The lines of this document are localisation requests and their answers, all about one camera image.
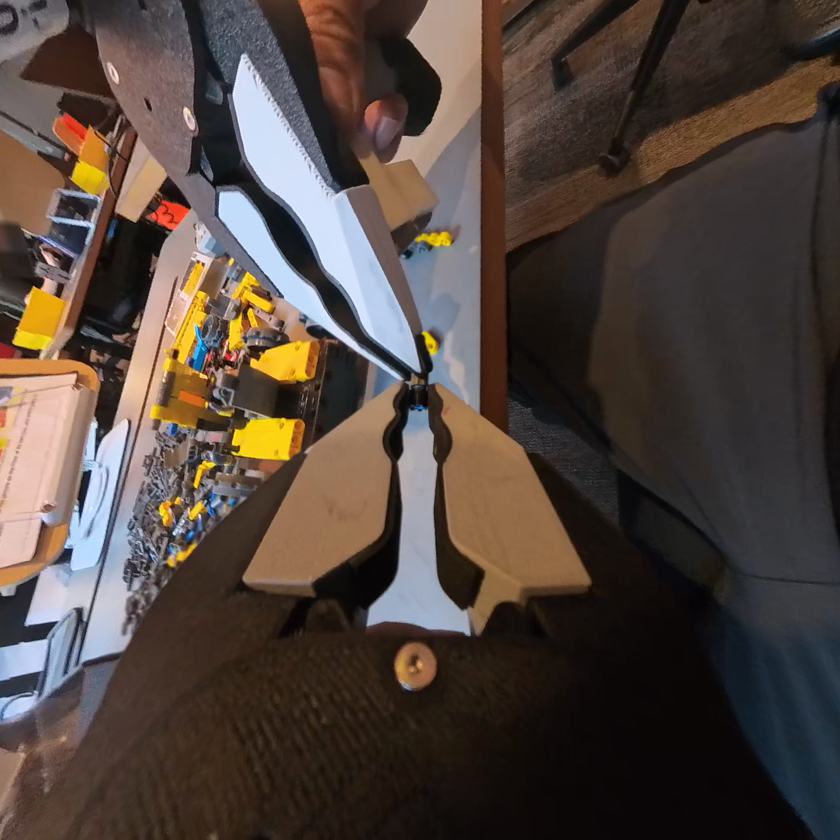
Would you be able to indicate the small yellow brick connector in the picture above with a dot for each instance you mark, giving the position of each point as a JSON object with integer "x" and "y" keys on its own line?
{"x": 430, "y": 341}

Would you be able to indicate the yellow black brick vehicle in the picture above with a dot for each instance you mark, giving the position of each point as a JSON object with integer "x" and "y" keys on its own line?
{"x": 269, "y": 436}

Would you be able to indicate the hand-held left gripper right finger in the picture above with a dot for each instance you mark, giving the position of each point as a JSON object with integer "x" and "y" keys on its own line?
{"x": 505, "y": 518}

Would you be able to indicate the person's right hand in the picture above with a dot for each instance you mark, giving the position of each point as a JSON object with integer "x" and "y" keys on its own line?
{"x": 341, "y": 59}

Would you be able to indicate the pile of small dark connectors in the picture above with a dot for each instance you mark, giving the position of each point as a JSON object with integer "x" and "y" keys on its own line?
{"x": 151, "y": 525}

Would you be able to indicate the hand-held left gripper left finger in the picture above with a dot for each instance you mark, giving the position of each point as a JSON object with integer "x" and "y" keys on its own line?
{"x": 328, "y": 512}

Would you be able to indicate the grey desk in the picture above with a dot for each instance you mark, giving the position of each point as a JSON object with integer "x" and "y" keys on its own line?
{"x": 453, "y": 295}

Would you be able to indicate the pile of yellow brick beams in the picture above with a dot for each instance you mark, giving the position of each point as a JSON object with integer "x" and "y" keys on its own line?
{"x": 197, "y": 315}

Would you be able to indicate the yellow storage bin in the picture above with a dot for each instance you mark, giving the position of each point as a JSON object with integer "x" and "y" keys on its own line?
{"x": 39, "y": 321}
{"x": 92, "y": 170}

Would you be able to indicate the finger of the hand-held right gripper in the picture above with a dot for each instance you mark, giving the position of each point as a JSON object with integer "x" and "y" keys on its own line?
{"x": 253, "y": 229}
{"x": 282, "y": 151}

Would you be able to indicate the black office chair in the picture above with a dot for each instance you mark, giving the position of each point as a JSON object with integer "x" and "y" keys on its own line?
{"x": 646, "y": 59}

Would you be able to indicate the person's grey trouser leg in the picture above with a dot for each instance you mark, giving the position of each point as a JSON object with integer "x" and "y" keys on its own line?
{"x": 722, "y": 328}

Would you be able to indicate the grey sleeve with black pin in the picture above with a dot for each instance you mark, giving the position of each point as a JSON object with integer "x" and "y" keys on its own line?
{"x": 417, "y": 394}

